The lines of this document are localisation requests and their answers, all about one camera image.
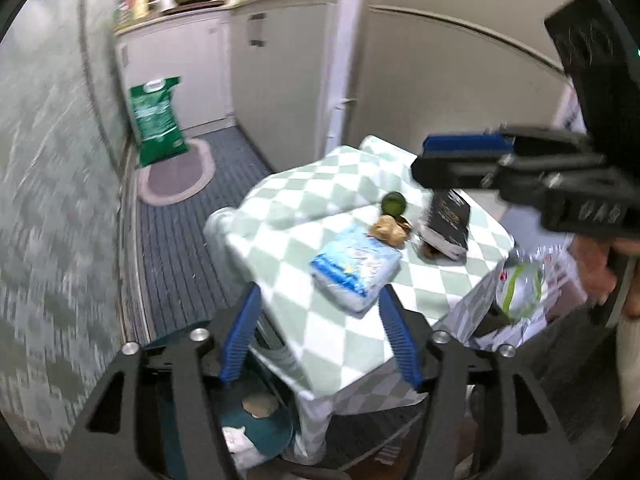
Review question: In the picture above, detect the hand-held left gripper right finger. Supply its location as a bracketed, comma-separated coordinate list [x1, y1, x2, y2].
[377, 285, 583, 480]

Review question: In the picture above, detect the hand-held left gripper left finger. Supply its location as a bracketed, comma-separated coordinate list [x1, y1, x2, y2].
[52, 284, 266, 480]

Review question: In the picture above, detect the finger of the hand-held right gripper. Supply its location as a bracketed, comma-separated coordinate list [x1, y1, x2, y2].
[422, 124, 593, 161]
[410, 152, 608, 196]

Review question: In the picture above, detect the brown fruit shell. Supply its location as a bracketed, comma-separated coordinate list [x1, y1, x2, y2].
[369, 215, 414, 249]

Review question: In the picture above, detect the teal trash bin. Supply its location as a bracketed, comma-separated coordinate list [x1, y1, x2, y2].
[142, 327, 296, 480]

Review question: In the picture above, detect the person's right hand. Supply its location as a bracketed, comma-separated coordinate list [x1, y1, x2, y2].
[570, 234, 640, 322]

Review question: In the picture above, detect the black box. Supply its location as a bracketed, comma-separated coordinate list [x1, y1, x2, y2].
[417, 190, 472, 261]

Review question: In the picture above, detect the green round fruit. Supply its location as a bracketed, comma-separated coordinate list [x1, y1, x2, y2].
[381, 191, 407, 218]

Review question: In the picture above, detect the tan peel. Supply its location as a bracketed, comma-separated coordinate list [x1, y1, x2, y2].
[242, 394, 279, 419]

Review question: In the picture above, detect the blue tissue packet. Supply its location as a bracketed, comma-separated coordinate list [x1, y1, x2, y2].
[309, 222, 403, 315]

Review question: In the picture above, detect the white crumpled tissue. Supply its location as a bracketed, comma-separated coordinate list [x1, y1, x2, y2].
[222, 425, 272, 469]

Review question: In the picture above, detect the blue striped carpet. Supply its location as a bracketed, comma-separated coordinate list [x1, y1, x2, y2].
[119, 125, 277, 347]

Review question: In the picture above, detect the white green plastic bag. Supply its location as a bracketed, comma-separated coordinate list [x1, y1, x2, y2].
[470, 244, 587, 356]

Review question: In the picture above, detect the green white checkered tablecloth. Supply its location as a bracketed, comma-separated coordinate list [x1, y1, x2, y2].
[204, 135, 517, 466]

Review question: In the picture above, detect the oval pink rug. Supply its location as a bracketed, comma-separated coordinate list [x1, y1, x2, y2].
[137, 137, 217, 207]

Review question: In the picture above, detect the beige two-door cabinet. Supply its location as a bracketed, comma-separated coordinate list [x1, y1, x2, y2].
[229, 0, 373, 162]

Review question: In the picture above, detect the green sack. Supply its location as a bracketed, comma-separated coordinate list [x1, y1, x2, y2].
[129, 76, 190, 168]

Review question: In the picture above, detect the white kitchen cabinet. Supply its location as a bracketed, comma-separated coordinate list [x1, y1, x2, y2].
[114, 10, 234, 140]

